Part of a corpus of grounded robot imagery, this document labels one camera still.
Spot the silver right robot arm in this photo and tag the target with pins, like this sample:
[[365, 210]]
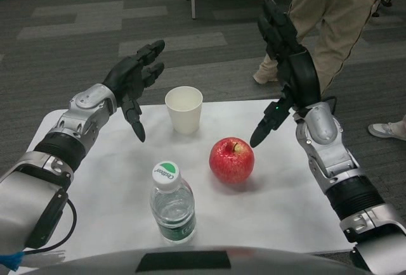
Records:
[[320, 129]]

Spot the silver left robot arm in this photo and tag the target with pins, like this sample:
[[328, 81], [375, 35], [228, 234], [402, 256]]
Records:
[[31, 192]]

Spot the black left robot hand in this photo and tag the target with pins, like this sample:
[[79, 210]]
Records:
[[127, 75]]

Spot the grey white sneaker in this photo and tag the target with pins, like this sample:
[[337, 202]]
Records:
[[387, 130]]

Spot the clear plastic water bottle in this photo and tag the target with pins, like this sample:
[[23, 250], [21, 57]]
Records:
[[172, 205]]

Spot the red apple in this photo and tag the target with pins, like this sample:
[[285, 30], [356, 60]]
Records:
[[231, 164]]

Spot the white paper cup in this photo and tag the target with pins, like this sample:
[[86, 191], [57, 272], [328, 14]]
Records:
[[184, 116]]

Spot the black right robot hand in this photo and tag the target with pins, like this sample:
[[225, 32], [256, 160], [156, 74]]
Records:
[[301, 78]]

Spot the silver robot chest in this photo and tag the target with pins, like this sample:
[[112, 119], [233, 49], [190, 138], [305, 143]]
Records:
[[269, 265]]

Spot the person in beige trousers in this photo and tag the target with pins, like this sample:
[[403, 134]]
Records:
[[333, 18]]

